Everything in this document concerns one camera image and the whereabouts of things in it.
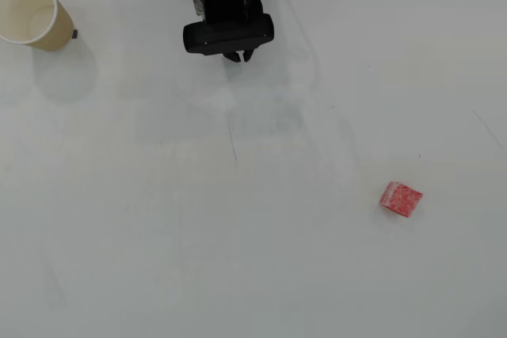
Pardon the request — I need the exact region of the tan paper cup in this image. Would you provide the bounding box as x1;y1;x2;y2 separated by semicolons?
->
0;0;76;53

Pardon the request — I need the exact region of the red white foam cube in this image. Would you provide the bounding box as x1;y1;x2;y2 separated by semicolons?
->
379;180;425;219

